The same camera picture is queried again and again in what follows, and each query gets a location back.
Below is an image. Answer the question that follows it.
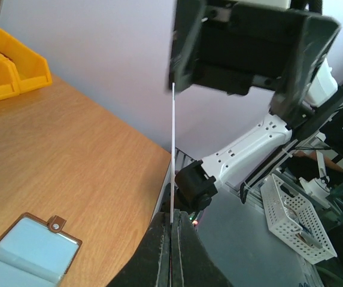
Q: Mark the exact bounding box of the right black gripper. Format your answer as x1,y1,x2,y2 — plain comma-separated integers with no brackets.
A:
168,0,341,129

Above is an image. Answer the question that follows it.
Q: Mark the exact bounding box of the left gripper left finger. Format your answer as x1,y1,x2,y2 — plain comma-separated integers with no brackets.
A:
108,212,171,287

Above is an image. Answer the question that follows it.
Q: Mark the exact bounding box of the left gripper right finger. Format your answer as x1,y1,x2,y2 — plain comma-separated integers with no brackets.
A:
171,210,232,286

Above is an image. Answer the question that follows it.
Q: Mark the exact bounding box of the brown leather card holder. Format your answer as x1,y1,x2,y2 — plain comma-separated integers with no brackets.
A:
0,212,83,287

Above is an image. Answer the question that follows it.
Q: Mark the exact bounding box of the white card with stripe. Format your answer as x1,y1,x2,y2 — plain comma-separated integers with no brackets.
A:
170,82,175,225

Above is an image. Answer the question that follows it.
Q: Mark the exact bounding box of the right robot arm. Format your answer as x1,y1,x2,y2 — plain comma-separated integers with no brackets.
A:
162,1,343,213

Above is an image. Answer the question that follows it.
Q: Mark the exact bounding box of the red card stack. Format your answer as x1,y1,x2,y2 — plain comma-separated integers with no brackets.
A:
0,51,14,62

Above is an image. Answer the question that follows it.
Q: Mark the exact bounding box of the white perforated basket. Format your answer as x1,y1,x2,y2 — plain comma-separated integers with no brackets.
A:
260,174,338,264

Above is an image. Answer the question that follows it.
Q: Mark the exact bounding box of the right yellow bin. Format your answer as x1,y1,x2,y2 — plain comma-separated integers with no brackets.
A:
0,29,52,93

